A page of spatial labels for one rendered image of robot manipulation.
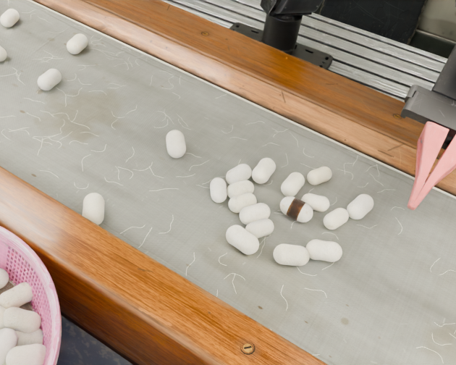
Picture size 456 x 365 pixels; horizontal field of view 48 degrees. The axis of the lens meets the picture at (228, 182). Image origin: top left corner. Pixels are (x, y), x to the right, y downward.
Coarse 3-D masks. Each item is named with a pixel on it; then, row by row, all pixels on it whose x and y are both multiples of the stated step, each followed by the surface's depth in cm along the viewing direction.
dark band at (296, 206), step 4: (296, 200) 55; (300, 200) 55; (292, 204) 54; (296, 204) 54; (300, 204) 54; (304, 204) 54; (288, 208) 54; (292, 208) 54; (296, 208) 54; (300, 208) 54; (288, 212) 54; (292, 212) 54; (296, 212) 54; (288, 216) 55; (292, 216) 54; (296, 216) 54; (296, 220) 55
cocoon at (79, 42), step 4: (76, 36) 72; (80, 36) 72; (84, 36) 73; (72, 40) 71; (76, 40) 71; (80, 40) 72; (84, 40) 72; (68, 44) 71; (72, 44) 71; (76, 44) 71; (80, 44) 72; (84, 44) 72; (68, 48) 71; (72, 48) 71; (76, 48) 71; (80, 48) 72; (84, 48) 73; (72, 52) 72; (76, 52) 72
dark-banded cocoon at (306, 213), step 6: (288, 198) 55; (282, 204) 55; (288, 204) 54; (306, 204) 54; (282, 210) 55; (306, 210) 54; (312, 210) 54; (300, 216) 54; (306, 216) 54; (312, 216) 55
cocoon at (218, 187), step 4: (212, 180) 56; (216, 180) 56; (220, 180) 56; (212, 184) 56; (216, 184) 55; (220, 184) 55; (224, 184) 56; (212, 188) 55; (216, 188) 55; (220, 188) 55; (224, 188) 55; (212, 192) 55; (216, 192) 55; (220, 192) 55; (224, 192) 55; (212, 196) 55; (216, 196) 55; (220, 196) 55; (224, 196) 55; (216, 200) 55; (220, 200) 55; (224, 200) 55
